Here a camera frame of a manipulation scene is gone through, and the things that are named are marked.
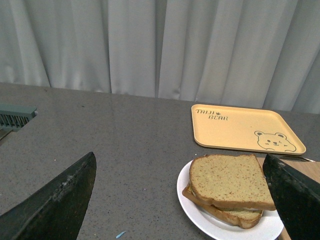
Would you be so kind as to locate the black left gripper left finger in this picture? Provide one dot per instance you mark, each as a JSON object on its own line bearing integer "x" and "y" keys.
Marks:
{"x": 57, "y": 210}

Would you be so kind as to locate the yellow bear tray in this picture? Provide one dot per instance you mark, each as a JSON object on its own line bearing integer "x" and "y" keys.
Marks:
{"x": 244, "y": 129}

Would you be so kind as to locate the small blue scrap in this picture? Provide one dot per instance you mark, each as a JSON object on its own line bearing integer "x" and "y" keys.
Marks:
{"x": 120, "y": 234}

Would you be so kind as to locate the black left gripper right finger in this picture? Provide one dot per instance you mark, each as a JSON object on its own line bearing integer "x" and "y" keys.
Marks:
{"x": 292, "y": 197}

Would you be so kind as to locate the bottom bread with egg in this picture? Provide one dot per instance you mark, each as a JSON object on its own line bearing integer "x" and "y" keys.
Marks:
{"x": 243, "y": 218}

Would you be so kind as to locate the white plate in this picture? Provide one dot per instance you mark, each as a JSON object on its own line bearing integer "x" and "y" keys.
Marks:
{"x": 270, "y": 226}

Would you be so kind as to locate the bread slice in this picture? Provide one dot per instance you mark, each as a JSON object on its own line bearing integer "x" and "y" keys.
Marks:
{"x": 227, "y": 181}

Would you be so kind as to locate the grey-green rack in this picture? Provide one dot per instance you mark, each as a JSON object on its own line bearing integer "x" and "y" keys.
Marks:
{"x": 15, "y": 117}

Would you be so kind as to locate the grey curtain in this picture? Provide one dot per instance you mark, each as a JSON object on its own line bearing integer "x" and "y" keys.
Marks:
{"x": 247, "y": 53}

